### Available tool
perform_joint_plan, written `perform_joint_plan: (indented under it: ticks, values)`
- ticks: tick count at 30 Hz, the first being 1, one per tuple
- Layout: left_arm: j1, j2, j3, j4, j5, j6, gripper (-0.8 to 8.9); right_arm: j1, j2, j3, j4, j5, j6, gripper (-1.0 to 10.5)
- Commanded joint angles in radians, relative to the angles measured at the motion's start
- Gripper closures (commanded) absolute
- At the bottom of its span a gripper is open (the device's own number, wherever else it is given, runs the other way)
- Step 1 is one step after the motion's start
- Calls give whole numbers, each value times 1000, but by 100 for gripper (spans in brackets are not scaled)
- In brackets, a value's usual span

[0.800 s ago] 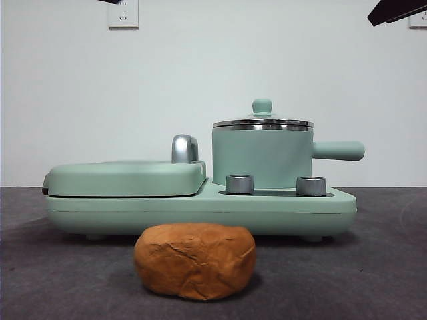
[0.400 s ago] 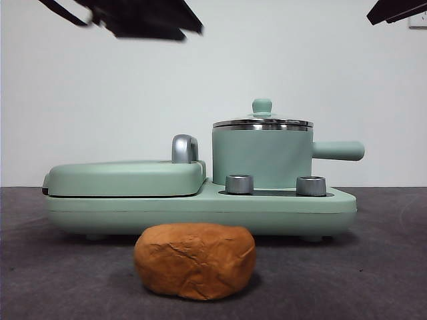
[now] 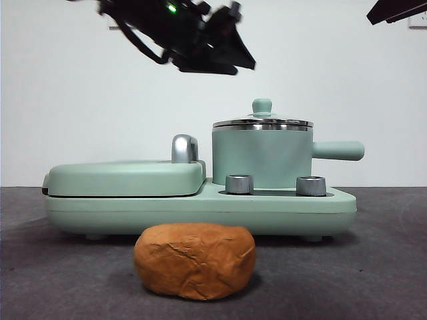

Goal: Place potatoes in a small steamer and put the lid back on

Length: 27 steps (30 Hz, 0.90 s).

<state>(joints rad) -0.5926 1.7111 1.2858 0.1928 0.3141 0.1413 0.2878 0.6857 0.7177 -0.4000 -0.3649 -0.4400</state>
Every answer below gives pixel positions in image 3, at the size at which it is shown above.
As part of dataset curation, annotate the mint green breakfast machine base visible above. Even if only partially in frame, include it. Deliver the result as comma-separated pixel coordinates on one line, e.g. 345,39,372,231
44,176,358,241

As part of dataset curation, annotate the green griddle lid chrome handle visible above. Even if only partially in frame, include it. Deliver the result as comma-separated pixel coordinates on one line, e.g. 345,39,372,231
42,134,207,197

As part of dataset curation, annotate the brown potato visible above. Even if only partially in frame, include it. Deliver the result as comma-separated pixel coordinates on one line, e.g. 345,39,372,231
133,222,257,302

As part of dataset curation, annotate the silver control knob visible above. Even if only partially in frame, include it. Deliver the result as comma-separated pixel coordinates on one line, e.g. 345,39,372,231
296,175,327,197
225,174,255,195

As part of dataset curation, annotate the glass pot lid green knob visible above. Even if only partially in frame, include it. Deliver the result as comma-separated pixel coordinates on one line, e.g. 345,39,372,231
212,98,314,130

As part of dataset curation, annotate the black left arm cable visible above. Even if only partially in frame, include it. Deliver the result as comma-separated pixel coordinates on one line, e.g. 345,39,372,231
115,13,174,65

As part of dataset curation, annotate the mint green handled pot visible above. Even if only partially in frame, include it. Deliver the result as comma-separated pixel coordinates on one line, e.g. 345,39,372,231
211,127,365,187

